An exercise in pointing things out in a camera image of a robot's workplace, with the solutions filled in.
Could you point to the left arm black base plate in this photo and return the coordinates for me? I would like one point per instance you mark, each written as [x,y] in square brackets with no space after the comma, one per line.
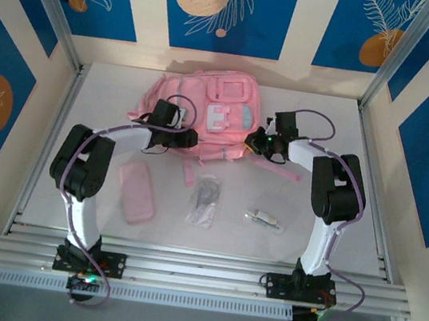
[116,265]

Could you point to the clear bag of clips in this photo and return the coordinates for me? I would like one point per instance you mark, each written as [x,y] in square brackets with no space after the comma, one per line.
[203,201]

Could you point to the pink pencil case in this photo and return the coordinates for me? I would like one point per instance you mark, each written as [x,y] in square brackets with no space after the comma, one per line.
[137,193]

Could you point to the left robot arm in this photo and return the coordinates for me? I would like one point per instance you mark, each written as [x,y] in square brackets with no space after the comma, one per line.
[82,221]

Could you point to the aluminium crossbeam rail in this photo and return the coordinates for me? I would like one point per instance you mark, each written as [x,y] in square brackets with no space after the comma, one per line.
[197,273]

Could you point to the aluminium side rail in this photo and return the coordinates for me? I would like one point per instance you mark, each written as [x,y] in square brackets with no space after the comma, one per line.
[64,106]
[367,139]

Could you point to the black controller box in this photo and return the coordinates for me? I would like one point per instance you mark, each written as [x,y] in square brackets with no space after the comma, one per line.
[81,284]
[302,317]

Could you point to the aluminium frame post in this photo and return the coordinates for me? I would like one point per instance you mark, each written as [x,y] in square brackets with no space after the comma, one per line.
[53,3]
[396,54]

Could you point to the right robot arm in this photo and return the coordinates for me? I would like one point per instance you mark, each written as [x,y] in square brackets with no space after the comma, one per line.
[319,245]

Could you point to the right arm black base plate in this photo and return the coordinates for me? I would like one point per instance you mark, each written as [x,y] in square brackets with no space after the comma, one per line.
[274,284]

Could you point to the pink school backpack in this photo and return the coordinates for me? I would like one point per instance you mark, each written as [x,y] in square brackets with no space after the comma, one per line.
[196,93]

